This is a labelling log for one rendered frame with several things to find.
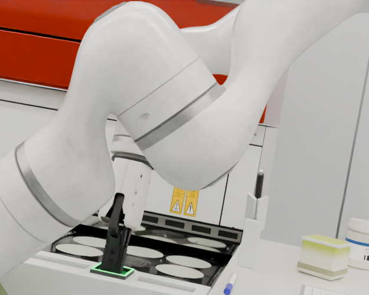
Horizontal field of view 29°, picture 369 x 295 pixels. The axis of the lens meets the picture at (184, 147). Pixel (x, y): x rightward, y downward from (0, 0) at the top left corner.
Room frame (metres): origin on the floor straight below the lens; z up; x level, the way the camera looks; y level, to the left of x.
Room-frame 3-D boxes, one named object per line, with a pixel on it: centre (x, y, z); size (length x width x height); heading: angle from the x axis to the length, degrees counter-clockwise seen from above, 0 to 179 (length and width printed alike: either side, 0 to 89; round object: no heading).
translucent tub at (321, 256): (1.33, -0.29, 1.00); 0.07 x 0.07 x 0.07; 57
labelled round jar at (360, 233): (1.49, -0.40, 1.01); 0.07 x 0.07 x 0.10
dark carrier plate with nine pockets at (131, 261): (1.47, 0.07, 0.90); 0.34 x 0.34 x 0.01; 80
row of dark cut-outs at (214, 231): (1.68, 0.05, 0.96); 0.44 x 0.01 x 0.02; 80
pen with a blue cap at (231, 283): (1.13, -0.11, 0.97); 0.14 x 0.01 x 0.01; 171
